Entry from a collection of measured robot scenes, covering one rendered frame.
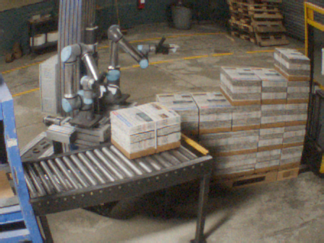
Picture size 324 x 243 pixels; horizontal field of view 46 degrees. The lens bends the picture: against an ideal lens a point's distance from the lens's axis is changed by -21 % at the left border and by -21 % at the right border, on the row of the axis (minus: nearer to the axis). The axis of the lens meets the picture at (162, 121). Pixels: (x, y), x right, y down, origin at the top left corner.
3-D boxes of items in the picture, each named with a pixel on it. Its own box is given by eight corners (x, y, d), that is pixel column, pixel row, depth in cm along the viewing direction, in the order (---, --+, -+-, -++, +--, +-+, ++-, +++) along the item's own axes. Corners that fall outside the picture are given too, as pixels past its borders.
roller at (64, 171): (60, 162, 303) (59, 156, 301) (84, 194, 266) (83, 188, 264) (54, 163, 301) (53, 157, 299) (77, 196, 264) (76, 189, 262)
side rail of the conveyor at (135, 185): (207, 170, 312) (208, 154, 307) (211, 173, 307) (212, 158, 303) (30, 212, 249) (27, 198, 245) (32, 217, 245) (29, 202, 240)
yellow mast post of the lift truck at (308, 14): (298, 144, 473) (303, 1, 404) (304, 142, 475) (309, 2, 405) (301, 147, 465) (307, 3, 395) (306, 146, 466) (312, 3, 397)
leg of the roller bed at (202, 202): (199, 239, 339) (207, 170, 312) (203, 241, 334) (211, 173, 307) (193, 241, 336) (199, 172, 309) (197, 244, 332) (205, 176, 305)
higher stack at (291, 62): (265, 164, 453) (273, 46, 402) (286, 160, 457) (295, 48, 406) (275, 181, 418) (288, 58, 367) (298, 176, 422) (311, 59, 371)
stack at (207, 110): (155, 178, 436) (155, 93, 403) (265, 164, 453) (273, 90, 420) (162, 199, 401) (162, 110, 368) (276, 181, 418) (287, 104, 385)
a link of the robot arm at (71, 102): (82, 110, 346) (82, 43, 324) (68, 116, 336) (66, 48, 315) (75, 106, 354) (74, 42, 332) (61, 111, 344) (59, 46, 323)
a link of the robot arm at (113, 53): (106, 84, 401) (107, 27, 379) (107, 79, 414) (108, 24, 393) (120, 83, 401) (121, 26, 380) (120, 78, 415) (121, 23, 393)
